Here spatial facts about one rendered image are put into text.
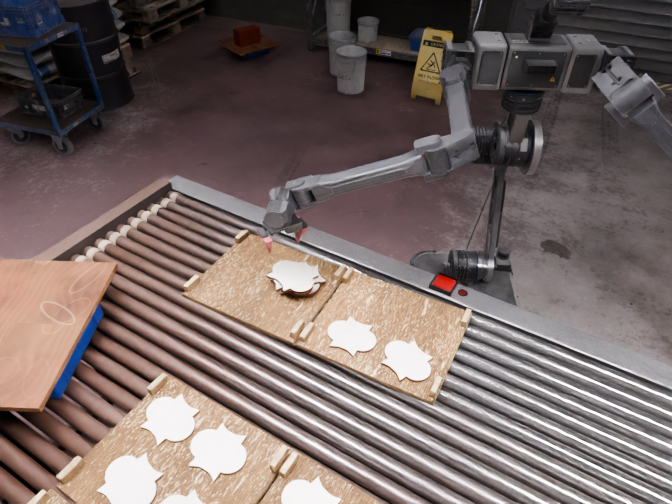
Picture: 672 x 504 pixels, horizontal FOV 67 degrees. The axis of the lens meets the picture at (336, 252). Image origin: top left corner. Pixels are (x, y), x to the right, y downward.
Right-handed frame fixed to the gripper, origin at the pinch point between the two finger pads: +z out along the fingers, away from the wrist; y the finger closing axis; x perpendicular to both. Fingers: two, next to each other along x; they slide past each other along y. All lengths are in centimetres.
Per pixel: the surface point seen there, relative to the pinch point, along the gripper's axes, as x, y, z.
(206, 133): 276, 67, 110
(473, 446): -75, 11, 15
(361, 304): -23.2, 14.0, 13.4
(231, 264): 14.9, -12.5, 14.0
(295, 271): -4.7, 1.3, 8.2
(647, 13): 154, 455, 39
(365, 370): -43.9, 1.1, 13.3
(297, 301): -11.6, -2.1, 13.6
